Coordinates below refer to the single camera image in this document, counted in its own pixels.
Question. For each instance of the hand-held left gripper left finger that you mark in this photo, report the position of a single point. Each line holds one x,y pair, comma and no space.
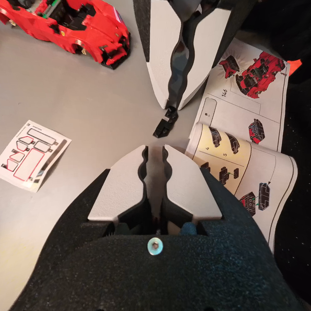
121,192

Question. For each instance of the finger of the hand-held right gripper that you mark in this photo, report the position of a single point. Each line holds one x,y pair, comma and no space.
162,36
209,43

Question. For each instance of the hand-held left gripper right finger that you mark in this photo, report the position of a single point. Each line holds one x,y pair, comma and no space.
192,192

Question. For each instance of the black lego slope brick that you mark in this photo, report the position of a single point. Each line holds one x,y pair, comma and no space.
162,130

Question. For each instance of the small black lego plate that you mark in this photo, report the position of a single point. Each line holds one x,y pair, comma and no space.
171,114

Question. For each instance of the red lego car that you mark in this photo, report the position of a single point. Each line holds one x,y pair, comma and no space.
97,29

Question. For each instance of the lego instruction booklet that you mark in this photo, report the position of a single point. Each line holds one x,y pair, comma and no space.
267,109

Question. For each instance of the orange plastic block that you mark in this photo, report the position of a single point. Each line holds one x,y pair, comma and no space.
295,65

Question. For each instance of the white sticker sheet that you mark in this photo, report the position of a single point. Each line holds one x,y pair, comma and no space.
31,158

